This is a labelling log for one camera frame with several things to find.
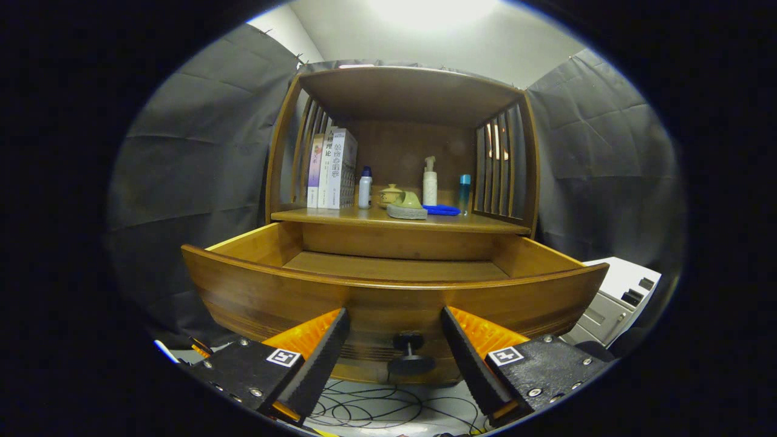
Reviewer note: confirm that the white grey machine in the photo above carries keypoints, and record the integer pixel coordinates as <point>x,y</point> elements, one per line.
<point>613,285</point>

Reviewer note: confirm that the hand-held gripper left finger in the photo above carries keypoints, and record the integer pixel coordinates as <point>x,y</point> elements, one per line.
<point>322,364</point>

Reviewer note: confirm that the orange black tool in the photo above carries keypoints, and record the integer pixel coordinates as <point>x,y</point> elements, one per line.
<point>199,349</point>

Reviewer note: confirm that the white patterned book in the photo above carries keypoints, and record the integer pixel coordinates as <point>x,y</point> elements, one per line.
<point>341,170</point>

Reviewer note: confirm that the yellow lidded tea cup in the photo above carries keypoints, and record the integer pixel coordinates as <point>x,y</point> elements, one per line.
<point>390,194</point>

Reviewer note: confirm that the brown wooden drawer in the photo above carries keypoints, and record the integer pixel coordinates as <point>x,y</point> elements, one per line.
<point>376,294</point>

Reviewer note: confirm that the pink purple book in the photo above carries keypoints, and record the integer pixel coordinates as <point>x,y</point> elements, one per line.
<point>314,176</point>

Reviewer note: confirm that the brown wooden cabinet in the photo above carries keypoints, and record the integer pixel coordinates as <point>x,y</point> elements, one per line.
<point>413,91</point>

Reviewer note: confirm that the green brush grey base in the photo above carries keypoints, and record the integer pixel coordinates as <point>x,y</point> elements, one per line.
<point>408,204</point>

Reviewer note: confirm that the wooden countertop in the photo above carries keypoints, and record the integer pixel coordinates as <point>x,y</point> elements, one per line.
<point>352,217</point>

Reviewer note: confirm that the black drawer knob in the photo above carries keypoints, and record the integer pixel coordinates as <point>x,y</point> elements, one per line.
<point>411,364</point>

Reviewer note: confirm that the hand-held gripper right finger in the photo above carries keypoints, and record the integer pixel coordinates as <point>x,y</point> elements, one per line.
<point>470,364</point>

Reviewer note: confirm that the blue folded cloth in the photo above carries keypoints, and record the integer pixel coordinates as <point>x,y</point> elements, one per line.
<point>443,210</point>

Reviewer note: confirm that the white bottle blue cap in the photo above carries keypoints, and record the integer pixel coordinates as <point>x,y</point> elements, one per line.
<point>365,191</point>

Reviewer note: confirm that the white pump bottle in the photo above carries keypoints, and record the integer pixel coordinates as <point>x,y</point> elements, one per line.
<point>430,188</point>

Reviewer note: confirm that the clear bottle teal cap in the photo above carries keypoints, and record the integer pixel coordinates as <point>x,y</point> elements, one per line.
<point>464,194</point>

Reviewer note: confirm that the large ceiling light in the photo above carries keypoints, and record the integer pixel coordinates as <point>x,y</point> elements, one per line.
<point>431,9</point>

